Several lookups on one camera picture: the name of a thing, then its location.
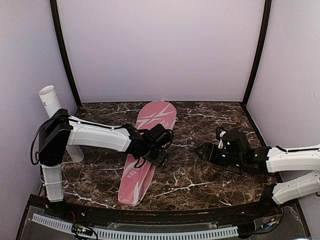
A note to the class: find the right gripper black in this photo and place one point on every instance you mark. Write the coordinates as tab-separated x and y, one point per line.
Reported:
211	154

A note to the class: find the black corner post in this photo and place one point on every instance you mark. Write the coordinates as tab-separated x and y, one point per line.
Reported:
63	52
258	52

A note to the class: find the black front rail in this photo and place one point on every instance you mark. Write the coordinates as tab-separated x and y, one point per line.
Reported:
234	215

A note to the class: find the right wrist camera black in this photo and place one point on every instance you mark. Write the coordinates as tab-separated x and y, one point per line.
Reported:
220	131

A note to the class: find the black left corner post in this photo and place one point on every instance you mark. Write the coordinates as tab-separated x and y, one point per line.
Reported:
63	52

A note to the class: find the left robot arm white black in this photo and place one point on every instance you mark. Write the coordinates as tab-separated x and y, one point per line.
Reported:
149	143

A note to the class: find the pink racket bag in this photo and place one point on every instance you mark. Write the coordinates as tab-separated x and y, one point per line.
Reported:
135	182

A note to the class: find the black right corner post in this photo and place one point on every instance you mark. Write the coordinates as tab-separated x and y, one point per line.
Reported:
258	52

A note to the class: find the grey slotted cable duct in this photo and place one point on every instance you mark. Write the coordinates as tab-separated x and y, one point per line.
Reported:
98	233

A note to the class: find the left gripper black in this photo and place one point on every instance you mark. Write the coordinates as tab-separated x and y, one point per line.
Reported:
161	161

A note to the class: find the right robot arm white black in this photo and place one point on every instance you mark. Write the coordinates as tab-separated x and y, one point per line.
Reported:
234	150

